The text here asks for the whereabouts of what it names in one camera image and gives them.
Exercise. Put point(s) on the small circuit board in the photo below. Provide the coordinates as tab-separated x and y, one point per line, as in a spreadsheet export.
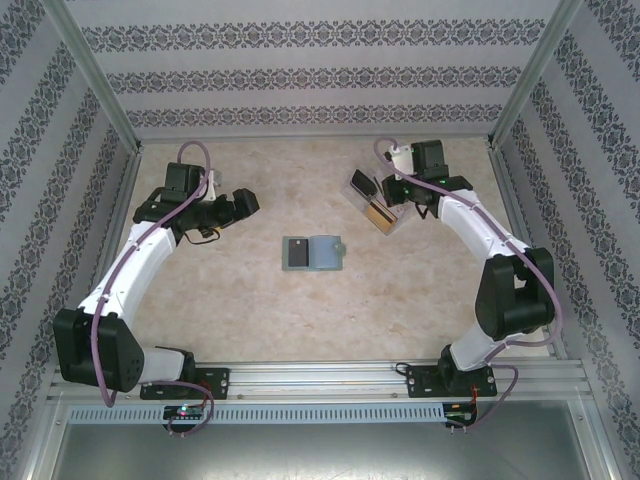
182	412
457	415

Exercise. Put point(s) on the black card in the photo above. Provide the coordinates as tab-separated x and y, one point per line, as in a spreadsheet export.
363	182
298	252

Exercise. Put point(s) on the green card holder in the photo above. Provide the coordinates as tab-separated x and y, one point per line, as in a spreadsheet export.
325	255

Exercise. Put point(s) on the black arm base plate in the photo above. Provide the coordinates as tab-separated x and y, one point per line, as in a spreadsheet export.
217	382
417	382

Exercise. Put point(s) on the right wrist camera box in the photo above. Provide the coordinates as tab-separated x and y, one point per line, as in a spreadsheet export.
402	159

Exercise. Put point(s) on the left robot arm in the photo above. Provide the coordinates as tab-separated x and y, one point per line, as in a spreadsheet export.
130	265

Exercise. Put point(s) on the orange card dark stripe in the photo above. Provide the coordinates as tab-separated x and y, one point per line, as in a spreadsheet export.
375	217

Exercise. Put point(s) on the clear plastic tray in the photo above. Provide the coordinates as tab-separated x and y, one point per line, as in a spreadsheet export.
357	197

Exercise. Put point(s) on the aluminium side rail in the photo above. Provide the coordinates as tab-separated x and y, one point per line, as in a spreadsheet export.
110	245
511	190

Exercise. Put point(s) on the aluminium cross rail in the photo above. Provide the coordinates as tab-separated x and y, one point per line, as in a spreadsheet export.
320	380

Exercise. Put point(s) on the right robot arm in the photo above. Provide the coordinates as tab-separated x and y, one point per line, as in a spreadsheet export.
515	295

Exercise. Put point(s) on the aluminium upright post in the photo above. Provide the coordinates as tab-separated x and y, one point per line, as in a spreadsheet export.
532	75

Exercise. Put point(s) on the grey metal sheet panel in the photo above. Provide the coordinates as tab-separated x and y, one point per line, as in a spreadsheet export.
320	455

